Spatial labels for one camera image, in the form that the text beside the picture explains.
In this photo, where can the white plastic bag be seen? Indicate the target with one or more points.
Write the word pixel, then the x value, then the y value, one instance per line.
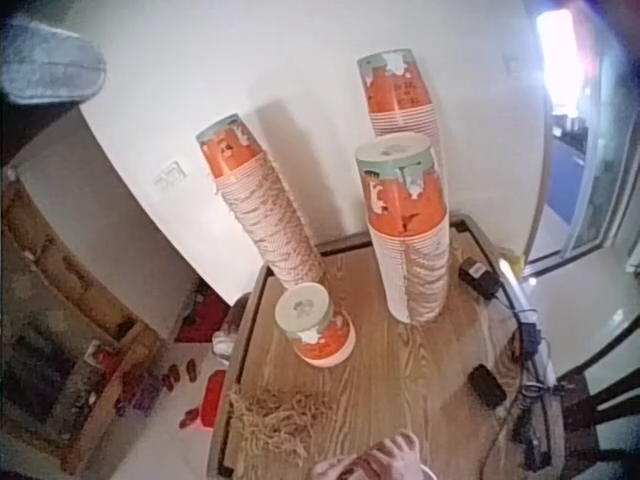
pixel 225 342

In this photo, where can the sliding glass door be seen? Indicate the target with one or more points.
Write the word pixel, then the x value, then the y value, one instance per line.
pixel 585 150

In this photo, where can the black rectangular device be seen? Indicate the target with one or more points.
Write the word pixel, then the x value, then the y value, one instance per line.
pixel 486 385

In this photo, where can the person's right hand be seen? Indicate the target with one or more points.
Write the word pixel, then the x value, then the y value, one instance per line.
pixel 395 462

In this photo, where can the white wall socket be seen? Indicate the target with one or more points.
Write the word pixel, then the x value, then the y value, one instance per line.
pixel 169 175

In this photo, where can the pile of tan rubber bands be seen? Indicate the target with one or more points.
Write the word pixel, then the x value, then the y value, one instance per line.
pixel 280 415

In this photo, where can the person's right fingers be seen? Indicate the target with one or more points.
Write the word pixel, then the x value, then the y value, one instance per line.
pixel 392 446

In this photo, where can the tall stack orange paper cups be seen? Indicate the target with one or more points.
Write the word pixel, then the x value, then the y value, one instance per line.
pixel 410 240
pixel 395 90

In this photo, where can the grey blue cushion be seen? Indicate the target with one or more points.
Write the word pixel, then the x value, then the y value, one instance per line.
pixel 50 62

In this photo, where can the black power adapter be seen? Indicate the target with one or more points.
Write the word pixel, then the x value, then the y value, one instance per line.
pixel 477 277

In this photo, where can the wooden shelf with clutter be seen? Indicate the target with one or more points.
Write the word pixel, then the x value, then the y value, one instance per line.
pixel 65 325

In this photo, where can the leaning tall stack orange cups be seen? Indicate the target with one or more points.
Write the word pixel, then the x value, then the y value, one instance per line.
pixel 260 210

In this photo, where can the red plastic box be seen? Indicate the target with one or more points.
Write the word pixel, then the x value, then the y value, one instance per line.
pixel 212 400

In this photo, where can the black chair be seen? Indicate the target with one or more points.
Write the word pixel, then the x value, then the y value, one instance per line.
pixel 595 400

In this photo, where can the red cloth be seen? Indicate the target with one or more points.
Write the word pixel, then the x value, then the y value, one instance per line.
pixel 202 315

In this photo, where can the single orange paper cup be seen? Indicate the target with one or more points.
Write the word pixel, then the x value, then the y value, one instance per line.
pixel 332 469

